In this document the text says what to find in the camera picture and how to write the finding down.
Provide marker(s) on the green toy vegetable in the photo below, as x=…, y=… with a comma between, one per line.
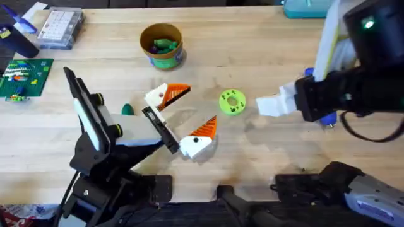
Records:
x=127, y=109

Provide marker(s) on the green disc with holes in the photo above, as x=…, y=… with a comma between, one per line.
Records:
x=232, y=101

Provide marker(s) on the teal box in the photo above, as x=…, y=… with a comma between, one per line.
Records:
x=306, y=9

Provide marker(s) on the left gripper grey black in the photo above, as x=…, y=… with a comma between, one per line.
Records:
x=135, y=129

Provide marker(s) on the brown tub with toys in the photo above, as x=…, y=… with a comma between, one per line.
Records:
x=161, y=47

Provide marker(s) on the green board with toy blocks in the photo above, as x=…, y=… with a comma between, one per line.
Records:
x=25, y=77

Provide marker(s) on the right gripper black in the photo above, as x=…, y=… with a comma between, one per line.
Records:
x=322, y=94

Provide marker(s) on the red and white bag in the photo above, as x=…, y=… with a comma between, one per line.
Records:
x=22, y=216

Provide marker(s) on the clear plastic box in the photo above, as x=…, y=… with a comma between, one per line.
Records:
x=60, y=27

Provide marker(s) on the orange ribbed wedge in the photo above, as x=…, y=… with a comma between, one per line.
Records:
x=207, y=129

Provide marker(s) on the white paper sheet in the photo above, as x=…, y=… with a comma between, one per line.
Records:
x=36, y=9

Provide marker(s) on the black rail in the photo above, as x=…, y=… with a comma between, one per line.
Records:
x=202, y=214

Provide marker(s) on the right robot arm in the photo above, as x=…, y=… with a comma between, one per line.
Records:
x=372, y=198

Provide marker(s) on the dark cylindrical tool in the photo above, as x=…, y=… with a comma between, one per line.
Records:
x=17, y=41

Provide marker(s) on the left black upright wrist plate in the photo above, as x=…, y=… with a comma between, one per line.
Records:
x=85, y=113

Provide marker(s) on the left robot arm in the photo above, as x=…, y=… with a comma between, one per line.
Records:
x=104, y=189

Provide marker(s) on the blue plastic tool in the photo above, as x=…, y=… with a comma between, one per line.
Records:
x=22, y=22

